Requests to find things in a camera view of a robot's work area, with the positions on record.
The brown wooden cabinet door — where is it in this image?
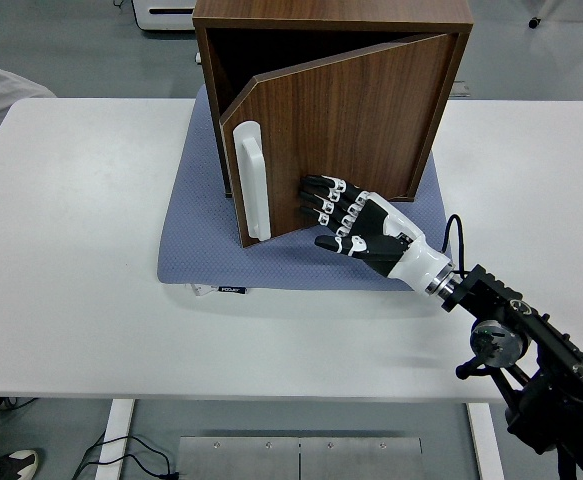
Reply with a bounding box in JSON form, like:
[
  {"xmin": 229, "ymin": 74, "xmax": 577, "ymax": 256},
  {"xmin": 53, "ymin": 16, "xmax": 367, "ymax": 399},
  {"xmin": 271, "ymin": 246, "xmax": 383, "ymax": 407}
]
[{"xmin": 219, "ymin": 32, "xmax": 460, "ymax": 250}]

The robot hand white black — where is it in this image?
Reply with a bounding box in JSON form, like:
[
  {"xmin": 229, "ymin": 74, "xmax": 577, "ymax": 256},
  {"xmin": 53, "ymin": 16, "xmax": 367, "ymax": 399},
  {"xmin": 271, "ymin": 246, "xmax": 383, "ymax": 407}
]
[{"xmin": 298, "ymin": 173, "xmax": 455, "ymax": 299}]

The white cabinet door handle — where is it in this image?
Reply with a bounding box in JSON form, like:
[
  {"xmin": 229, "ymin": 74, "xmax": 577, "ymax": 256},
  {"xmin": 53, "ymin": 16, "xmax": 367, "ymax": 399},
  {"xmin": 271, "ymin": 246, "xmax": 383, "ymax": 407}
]
[{"xmin": 232, "ymin": 120, "xmax": 272, "ymax": 241}]

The black floor cable with plug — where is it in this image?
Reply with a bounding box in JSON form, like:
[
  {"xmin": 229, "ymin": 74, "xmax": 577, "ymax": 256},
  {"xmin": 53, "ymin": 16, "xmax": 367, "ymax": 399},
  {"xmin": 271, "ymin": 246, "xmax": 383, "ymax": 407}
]
[{"xmin": 70, "ymin": 433, "xmax": 185, "ymax": 480}]

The white table leg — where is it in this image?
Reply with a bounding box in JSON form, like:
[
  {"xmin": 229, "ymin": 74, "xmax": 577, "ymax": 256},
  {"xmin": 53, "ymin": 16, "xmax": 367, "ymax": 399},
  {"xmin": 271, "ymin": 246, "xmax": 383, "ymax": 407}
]
[
  {"xmin": 94, "ymin": 399, "xmax": 136, "ymax": 480},
  {"xmin": 466, "ymin": 402, "xmax": 506, "ymax": 480}
]

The thin black cable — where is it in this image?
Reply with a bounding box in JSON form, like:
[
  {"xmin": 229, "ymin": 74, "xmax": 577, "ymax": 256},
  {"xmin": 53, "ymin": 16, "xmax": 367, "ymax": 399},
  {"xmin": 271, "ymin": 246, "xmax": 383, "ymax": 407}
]
[{"xmin": 0, "ymin": 396, "xmax": 40, "ymax": 412}]

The brown wooden cabinet body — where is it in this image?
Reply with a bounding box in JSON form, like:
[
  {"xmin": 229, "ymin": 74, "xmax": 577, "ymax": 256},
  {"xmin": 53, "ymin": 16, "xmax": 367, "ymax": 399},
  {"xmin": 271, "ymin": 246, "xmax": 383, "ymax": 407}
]
[{"xmin": 192, "ymin": 0, "xmax": 475, "ymax": 202}]

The black and white shoe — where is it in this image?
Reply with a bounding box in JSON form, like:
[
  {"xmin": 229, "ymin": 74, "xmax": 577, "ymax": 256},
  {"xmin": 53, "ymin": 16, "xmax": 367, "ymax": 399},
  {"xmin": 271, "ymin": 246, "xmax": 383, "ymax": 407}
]
[{"xmin": 0, "ymin": 448, "xmax": 40, "ymax": 480}]

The white appliance with dark slot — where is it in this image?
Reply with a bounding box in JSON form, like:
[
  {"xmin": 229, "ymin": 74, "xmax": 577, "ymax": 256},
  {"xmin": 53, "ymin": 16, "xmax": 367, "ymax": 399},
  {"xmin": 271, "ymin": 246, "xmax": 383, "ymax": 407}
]
[{"xmin": 131, "ymin": 0, "xmax": 197, "ymax": 32}]

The grey metal plate with screws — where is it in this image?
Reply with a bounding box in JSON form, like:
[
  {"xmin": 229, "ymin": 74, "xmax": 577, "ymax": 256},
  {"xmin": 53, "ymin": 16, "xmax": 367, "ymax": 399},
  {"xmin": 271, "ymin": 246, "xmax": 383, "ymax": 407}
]
[
  {"xmin": 176, "ymin": 436, "xmax": 301, "ymax": 480},
  {"xmin": 299, "ymin": 437, "xmax": 423, "ymax": 480}
]

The blue textured mat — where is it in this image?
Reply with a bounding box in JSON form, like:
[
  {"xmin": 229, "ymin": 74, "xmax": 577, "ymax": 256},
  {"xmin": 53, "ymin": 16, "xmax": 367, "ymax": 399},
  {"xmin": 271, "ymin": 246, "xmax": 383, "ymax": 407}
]
[{"xmin": 156, "ymin": 84, "xmax": 457, "ymax": 294}]

